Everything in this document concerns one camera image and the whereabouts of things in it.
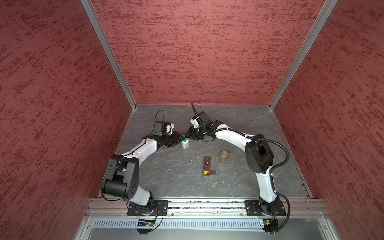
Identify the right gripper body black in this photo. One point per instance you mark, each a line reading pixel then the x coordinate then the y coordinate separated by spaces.
pixel 196 133

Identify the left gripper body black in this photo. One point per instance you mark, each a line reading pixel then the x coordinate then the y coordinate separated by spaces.
pixel 171 140

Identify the white bottle green cap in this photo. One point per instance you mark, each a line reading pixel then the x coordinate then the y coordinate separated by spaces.
pixel 185 143

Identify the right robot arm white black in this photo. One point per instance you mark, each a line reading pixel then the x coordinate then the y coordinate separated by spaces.
pixel 259 156

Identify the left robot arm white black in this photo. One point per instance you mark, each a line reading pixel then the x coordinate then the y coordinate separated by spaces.
pixel 122 175

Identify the amber pill bottle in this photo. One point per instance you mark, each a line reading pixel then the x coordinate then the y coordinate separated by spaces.
pixel 223 158

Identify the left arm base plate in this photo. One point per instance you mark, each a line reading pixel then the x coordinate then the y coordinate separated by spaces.
pixel 153 209

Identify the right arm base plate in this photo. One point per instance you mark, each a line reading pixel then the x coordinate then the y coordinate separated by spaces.
pixel 256 208

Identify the aluminium frame rail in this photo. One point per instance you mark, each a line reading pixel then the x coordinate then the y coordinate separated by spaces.
pixel 210 208

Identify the white slotted cable duct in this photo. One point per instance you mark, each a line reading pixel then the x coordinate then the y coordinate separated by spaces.
pixel 253 225

